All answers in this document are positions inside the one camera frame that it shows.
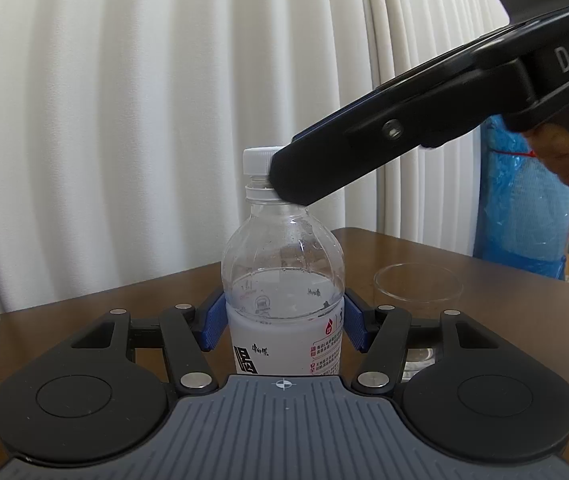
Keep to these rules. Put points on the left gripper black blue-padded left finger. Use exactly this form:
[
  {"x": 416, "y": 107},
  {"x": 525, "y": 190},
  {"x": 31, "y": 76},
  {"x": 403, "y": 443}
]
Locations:
[{"x": 104, "y": 390}]

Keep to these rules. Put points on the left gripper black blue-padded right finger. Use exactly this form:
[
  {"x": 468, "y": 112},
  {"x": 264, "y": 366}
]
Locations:
[{"x": 459, "y": 386}]

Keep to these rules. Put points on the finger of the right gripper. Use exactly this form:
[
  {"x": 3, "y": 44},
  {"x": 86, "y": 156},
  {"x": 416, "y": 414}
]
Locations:
[{"x": 428, "y": 106}]

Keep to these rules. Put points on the white bottle cap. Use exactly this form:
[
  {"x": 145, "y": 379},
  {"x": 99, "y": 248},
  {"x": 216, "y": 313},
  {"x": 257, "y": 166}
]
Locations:
[{"x": 256, "y": 161}]

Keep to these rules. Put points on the clear plastic water bottle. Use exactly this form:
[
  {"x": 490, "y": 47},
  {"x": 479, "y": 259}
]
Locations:
[{"x": 283, "y": 274}]

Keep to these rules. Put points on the person's right hand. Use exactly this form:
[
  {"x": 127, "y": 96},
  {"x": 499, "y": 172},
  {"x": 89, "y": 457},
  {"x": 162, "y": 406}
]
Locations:
[{"x": 550, "y": 143}]

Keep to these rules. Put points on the clear drinking glass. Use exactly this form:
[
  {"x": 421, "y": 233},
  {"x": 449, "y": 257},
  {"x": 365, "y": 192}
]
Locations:
[{"x": 411, "y": 302}]

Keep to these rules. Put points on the blue plastic bag bundle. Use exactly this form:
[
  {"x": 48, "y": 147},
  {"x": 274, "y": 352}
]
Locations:
[{"x": 523, "y": 210}]

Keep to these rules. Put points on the white pleated curtain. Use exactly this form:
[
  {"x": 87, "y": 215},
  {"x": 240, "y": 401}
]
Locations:
[{"x": 123, "y": 122}]

